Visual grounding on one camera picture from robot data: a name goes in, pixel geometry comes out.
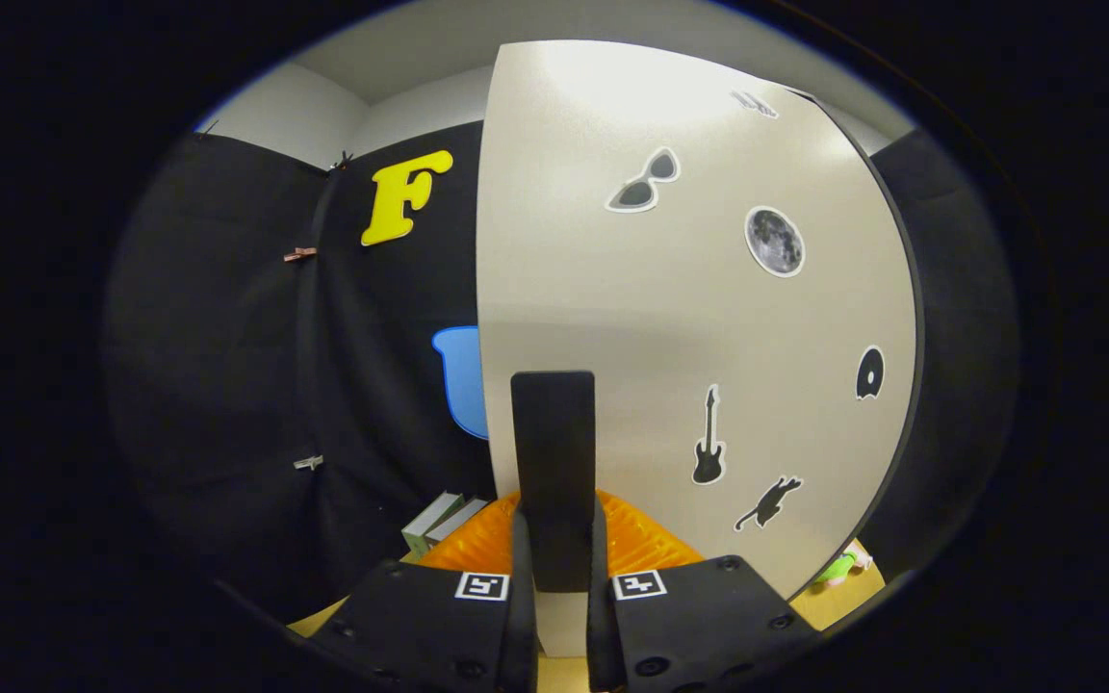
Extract beige cabinet door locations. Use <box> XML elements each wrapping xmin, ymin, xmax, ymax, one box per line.
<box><xmin>475</xmin><ymin>38</ymin><xmax>926</xmax><ymax>660</ymax></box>

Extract black backdrop cloth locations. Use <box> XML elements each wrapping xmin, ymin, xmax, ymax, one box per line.
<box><xmin>102</xmin><ymin>120</ymin><xmax>1018</xmax><ymax>627</ymax></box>

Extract green book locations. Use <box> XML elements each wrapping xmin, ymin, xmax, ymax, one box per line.
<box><xmin>401</xmin><ymin>492</ymin><xmax>466</xmax><ymax>559</ymax></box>

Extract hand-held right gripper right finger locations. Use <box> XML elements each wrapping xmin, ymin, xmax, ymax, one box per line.
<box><xmin>585</xmin><ymin>489</ymin><xmax>820</xmax><ymax>693</ymax></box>

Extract black door handle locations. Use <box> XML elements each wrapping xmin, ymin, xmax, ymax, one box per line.
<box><xmin>510</xmin><ymin>371</ymin><xmax>598</xmax><ymax>595</ymax></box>

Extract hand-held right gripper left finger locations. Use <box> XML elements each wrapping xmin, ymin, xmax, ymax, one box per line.
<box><xmin>309</xmin><ymin>491</ymin><xmax>538</xmax><ymax>693</ymax></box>

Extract green plush toy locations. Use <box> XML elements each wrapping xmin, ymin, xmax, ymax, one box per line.
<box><xmin>812</xmin><ymin>547</ymin><xmax>873</xmax><ymax>588</ymax></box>

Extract row of black backdrop clips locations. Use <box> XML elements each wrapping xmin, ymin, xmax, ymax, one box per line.
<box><xmin>198</xmin><ymin>117</ymin><xmax>355</xmax><ymax>171</ymax></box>

